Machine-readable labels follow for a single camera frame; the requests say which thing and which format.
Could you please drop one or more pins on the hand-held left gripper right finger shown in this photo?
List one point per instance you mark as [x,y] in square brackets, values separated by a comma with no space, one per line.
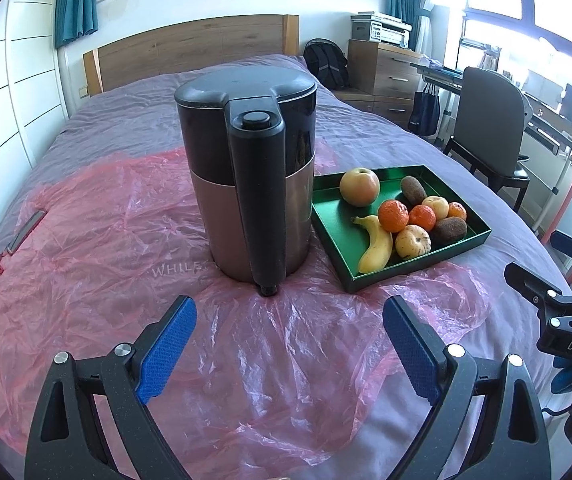
[411,350]

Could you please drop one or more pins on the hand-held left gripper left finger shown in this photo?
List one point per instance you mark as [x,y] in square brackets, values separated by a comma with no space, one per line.
[165,350]

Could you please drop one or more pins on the brown kiwi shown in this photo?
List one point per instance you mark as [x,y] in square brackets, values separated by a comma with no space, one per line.
[412,190]
[450,231]

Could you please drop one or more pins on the orange tangerine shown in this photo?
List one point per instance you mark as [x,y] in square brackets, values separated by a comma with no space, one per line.
[458,211]
[422,218]
[393,215]

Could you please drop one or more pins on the striped pepino melon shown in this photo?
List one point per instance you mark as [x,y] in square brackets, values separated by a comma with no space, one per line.
[412,242]

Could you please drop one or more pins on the yellow banana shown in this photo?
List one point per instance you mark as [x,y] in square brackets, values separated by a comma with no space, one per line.
[377,247]

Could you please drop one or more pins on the yellow apple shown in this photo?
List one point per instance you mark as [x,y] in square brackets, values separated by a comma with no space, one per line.
[437,206]

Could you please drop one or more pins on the green tray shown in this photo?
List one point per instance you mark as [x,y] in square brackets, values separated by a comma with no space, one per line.
[336,230]

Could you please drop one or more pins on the tan blushed apple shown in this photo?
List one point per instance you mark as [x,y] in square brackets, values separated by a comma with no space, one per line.
[360,187]

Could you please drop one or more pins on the person's right hand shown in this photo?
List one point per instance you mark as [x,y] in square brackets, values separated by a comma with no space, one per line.
[568,379]

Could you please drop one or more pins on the pink plastic sheet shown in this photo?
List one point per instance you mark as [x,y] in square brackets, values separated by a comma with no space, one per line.
[115,240]

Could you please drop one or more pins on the grey office chair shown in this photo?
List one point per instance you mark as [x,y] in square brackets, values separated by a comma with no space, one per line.
[486,115]

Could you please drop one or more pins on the black and steel electric kettle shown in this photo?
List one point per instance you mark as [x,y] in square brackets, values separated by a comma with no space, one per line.
[246,185]

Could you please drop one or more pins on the dark shopping bag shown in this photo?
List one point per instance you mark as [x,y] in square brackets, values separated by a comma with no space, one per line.
[423,110]

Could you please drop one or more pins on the grey desk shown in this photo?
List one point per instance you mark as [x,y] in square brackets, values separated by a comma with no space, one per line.
[441,72]

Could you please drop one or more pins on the wooden dresser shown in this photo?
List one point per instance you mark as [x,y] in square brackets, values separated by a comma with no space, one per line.
[381,67]

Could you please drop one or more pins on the white printer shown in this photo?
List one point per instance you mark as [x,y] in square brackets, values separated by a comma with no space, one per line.
[386,32]

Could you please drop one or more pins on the black backpack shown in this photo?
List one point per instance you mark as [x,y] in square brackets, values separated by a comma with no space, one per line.
[326,65]

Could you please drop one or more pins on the white wardrobe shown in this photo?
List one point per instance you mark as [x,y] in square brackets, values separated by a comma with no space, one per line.
[25,85]

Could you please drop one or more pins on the wooden headboard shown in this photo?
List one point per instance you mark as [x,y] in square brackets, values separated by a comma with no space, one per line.
[190,47]

